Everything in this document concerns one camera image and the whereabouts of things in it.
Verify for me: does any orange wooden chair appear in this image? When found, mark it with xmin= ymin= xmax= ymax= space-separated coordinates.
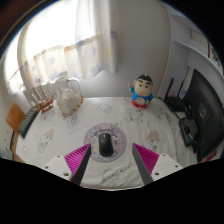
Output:
xmin=5 ymin=101 xmax=26 ymax=135

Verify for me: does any cartoon boy figurine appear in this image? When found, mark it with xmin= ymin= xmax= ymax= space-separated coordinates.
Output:
xmin=127 ymin=73 xmax=155 ymax=109

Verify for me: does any wooden rack with glasses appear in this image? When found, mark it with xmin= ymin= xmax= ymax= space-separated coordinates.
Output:
xmin=29 ymin=83 xmax=56 ymax=115

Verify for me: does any white star-print curtain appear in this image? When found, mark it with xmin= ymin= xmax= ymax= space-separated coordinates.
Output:
xmin=4 ymin=0 xmax=120 ymax=95

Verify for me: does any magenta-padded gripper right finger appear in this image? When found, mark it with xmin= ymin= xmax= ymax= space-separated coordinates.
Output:
xmin=131 ymin=143 xmax=184 ymax=186

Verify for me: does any black router with antennas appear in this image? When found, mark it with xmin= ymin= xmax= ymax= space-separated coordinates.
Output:
xmin=163 ymin=77 xmax=188 ymax=113

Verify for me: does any black computer monitor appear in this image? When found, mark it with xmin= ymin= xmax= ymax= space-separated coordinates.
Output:
xmin=178 ymin=68 xmax=224 ymax=163

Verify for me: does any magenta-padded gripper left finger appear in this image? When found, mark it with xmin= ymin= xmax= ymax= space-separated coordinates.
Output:
xmin=41 ymin=143 xmax=92 ymax=186

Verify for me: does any black computer mouse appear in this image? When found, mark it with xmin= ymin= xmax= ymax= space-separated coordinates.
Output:
xmin=98 ymin=132 xmax=115 ymax=157

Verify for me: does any white printed tablecloth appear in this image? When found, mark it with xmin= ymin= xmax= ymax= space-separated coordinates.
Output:
xmin=14 ymin=96 xmax=201 ymax=190

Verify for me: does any white wall shelf unit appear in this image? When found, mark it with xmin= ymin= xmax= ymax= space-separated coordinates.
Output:
xmin=166 ymin=3 xmax=224 ymax=78

